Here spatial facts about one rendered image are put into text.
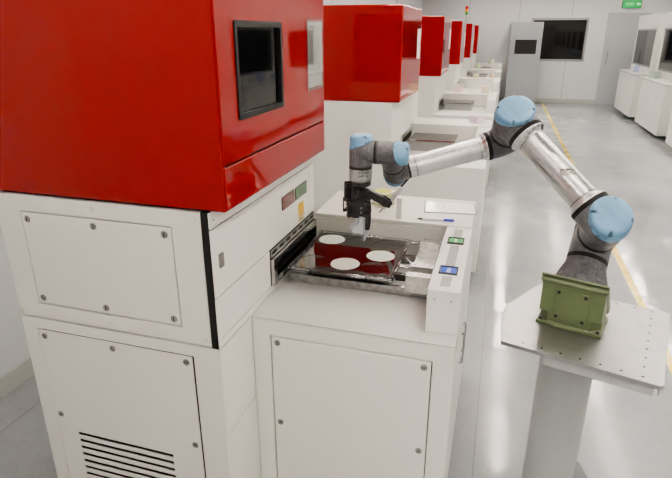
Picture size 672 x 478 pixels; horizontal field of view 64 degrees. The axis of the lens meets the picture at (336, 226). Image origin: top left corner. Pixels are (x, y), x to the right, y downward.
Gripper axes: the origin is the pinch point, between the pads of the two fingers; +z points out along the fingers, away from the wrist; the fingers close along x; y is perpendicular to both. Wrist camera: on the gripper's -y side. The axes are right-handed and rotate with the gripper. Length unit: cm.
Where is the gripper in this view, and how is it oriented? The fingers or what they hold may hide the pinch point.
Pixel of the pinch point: (365, 236)
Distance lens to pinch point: 184.6
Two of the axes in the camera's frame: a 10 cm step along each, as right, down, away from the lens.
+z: 0.0, 9.4, 3.4
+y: -9.8, 0.7, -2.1
